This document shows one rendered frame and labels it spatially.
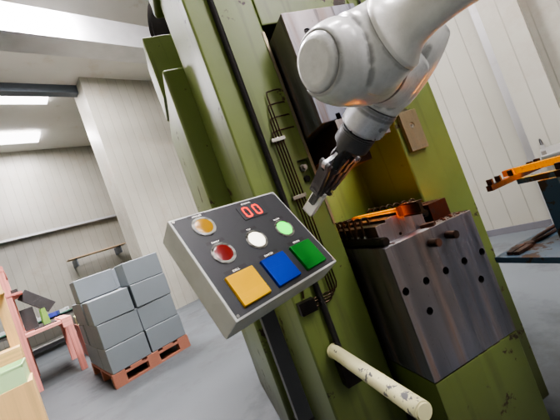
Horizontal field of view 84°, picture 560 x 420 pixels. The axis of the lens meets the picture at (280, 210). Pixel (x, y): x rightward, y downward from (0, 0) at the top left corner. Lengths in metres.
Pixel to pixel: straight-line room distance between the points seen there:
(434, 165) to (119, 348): 3.67
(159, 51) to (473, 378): 2.07
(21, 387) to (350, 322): 2.96
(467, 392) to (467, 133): 3.58
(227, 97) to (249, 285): 0.73
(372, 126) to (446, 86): 3.99
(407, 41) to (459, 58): 4.15
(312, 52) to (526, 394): 1.33
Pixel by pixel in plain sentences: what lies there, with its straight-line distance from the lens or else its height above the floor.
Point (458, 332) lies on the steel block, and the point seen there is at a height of 0.57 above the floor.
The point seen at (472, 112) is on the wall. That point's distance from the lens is 4.50.
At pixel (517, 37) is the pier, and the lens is 4.20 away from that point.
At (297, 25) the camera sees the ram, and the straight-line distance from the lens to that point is 1.24.
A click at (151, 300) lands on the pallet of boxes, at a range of 4.25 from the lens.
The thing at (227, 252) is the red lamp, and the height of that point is 1.09.
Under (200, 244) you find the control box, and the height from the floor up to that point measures 1.12.
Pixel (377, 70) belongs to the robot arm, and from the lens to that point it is 0.43.
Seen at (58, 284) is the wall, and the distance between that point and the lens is 11.15.
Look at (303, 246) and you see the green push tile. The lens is 0.82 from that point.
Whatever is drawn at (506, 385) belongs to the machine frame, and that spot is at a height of 0.33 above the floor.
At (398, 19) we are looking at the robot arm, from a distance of 0.44.
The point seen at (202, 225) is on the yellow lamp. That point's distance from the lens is 0.76.
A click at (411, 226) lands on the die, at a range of 1.18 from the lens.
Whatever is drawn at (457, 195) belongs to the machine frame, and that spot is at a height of 0.94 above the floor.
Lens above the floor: 1.12
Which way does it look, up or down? 1 degrees up
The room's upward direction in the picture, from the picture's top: 20 degrees counter-clockwise
